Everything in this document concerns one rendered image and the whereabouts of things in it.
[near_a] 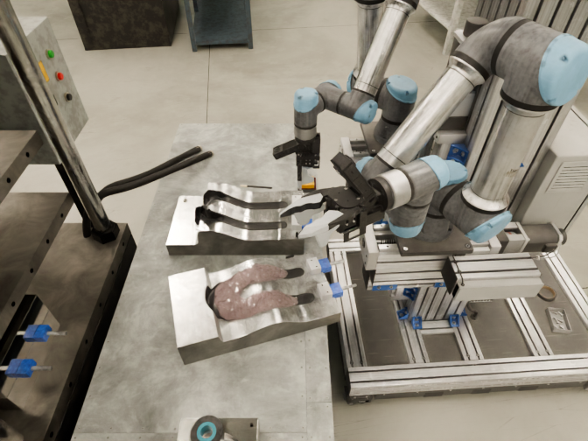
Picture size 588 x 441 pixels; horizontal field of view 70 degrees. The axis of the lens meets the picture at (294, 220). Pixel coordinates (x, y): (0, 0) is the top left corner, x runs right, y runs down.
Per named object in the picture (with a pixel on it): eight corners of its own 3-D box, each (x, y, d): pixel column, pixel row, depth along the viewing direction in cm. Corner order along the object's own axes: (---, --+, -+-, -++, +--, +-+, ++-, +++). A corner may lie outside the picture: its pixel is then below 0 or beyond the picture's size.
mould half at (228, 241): (302, 206, 173) (303, 181, 163) (304, 255, 155) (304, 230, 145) (182, 206, 173) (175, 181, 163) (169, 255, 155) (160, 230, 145)
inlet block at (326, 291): (352, 283, 142) (353, 274, 138) (358, 295, 139) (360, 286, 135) (316, 293, 139) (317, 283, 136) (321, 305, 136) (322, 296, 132)
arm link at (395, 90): (403, 126, 154) (410, 92, 144) (372, 114, 160) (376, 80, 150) (417, 112, 161) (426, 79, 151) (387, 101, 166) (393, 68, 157)
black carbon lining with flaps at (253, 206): (287, 204, 164) (287, 185, 157) (287, 234, 152) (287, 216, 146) (199, 204, 164) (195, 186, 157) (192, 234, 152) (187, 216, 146)
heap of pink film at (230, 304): (285, 266, 144) (284, 251, 138) (301, 308, 132) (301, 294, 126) (210, 284, 138) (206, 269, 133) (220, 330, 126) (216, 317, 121)
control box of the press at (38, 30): (157, 276, 246) (56, 16, 141) (145, 321, 225) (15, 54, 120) (121, 276, 246) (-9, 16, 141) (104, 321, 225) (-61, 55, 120)
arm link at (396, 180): (413, 179, 80) (386, 161, 86) (394, 187, 79) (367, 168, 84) (409, 210, 85) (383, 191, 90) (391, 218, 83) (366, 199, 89)
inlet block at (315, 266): (340, 260, 149) (341, 250, 146) (346, 270, 146) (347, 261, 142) (305, 269, 147) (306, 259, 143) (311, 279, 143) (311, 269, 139)
